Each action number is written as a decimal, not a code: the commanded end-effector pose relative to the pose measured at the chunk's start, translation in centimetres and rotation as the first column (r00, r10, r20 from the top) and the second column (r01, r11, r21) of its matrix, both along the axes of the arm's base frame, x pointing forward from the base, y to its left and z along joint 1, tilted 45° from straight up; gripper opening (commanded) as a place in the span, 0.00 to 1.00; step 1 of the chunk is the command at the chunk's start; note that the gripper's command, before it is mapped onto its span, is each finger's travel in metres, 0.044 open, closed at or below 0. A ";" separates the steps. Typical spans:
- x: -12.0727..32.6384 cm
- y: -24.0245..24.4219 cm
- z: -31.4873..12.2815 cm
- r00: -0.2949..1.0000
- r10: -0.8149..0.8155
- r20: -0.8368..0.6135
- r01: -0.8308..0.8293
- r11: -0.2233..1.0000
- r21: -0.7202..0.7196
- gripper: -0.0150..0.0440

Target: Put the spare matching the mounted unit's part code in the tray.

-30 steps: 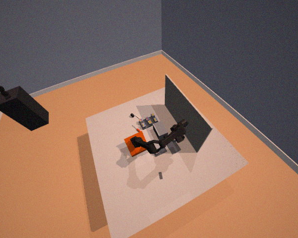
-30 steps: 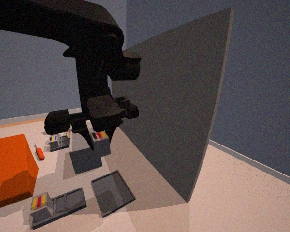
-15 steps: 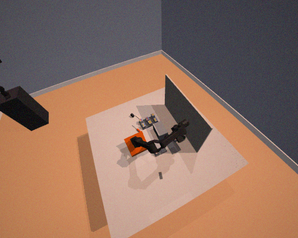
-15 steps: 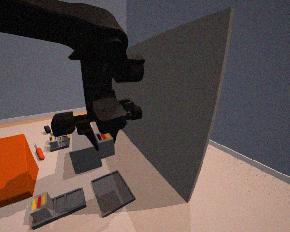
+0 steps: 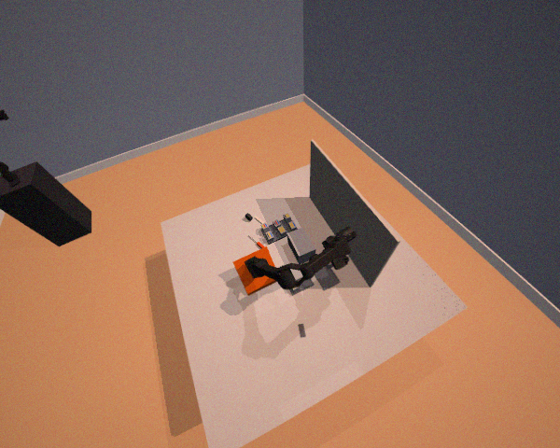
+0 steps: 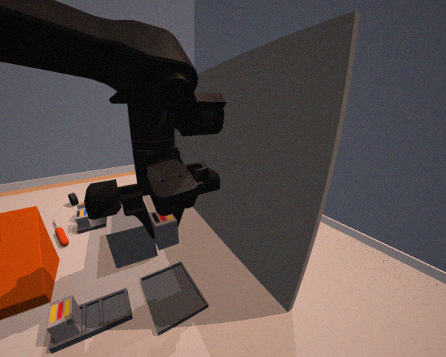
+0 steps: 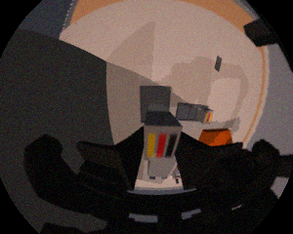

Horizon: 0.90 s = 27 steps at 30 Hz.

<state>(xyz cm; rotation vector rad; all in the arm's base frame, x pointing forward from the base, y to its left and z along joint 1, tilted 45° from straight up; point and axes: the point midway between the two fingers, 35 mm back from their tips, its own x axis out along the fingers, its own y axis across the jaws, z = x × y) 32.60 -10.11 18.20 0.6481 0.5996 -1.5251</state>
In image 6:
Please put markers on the dark grey flat panel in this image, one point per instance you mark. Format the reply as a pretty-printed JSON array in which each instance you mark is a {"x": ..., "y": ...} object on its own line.
[{"x": 275, "y": 155}]

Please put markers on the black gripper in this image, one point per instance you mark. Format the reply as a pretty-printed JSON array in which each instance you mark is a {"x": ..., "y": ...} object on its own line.
[{"x": 104, "y": 198}]

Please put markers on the red screwdriver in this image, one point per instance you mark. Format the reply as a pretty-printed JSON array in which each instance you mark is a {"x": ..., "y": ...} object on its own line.
[{"x": 60, "y": 234}]

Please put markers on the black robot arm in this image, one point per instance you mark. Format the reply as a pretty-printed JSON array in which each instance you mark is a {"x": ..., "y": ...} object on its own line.
[{"x": 147, "y": 67}]

